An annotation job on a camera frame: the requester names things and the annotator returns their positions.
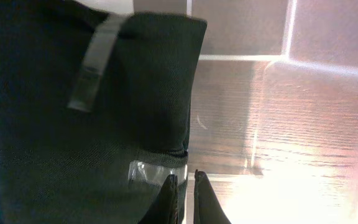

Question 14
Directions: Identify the clear plastic storage bin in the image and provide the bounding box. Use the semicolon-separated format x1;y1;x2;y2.
134;0;358;223

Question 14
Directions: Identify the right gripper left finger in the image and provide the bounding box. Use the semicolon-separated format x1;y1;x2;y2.
138;174;178;224

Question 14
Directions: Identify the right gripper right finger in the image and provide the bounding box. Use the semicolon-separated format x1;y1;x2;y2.
193;170;231;224

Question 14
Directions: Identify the black garment taped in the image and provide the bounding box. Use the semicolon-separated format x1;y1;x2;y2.
0;0;207;223

